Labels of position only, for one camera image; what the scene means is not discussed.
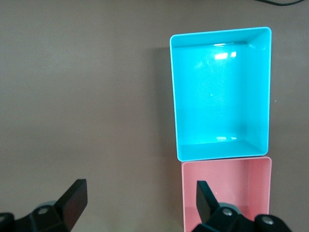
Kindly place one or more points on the blue plastic bin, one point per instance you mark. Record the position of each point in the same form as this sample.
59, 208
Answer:
217, 96

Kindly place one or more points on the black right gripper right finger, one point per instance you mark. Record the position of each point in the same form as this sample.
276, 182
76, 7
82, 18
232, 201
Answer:
207, 207

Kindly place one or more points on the pink plastic bin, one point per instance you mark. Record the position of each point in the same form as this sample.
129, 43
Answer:
229, 178

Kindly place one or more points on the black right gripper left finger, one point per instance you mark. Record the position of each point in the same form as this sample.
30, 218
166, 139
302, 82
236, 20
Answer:
72, 205

